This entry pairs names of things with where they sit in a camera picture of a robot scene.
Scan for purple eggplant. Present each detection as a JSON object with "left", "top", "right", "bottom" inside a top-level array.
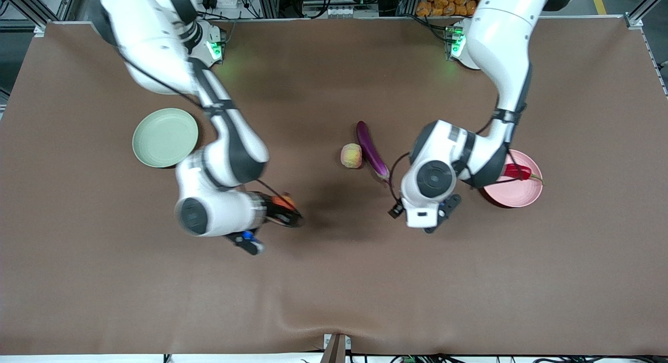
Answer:
[{"left": 356, "top": 120, "right": 391, "bottom": 184}]

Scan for yellow pink peach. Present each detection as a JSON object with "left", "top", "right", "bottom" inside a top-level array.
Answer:
[{"left": 340, "top": 143, "right": 363, "bottom": 169}]

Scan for red chili pepper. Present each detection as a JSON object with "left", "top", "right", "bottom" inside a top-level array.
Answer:
[{"left": 504, "top": 164, "right": 545, "bottom": 186}]

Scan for brown table mat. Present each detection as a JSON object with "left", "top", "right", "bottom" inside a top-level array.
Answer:
[{"left": 0, "top": 17, "right": 668, "bottom": 356}]

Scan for pale green round plate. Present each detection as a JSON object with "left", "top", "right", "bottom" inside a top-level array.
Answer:
[{"left": 132, "top": 108, "right": 199, "bottom": 169}]

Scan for pink round plate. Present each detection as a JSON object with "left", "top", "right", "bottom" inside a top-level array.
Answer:
[{"left": 479, "top": 149, "right": 544, "bottom": 209}]

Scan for grey electronics box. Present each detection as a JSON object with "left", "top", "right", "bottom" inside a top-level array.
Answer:
[{"left": 302, "top": 0, "right": 380, "bottom": 18}]

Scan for bag of orange items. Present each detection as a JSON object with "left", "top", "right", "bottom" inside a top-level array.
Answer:
[{"left": 416, "top": 0, "right": 483, "bottom": 17}]

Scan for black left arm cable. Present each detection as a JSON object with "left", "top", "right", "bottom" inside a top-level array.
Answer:
[{"left": 388, "top": 105, "right": 528, "bottom": 213}]

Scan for aluminium camera post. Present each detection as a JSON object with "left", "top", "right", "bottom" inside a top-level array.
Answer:
[{"left": 319, "top": 333, "right": 351, "bottom": 363}]

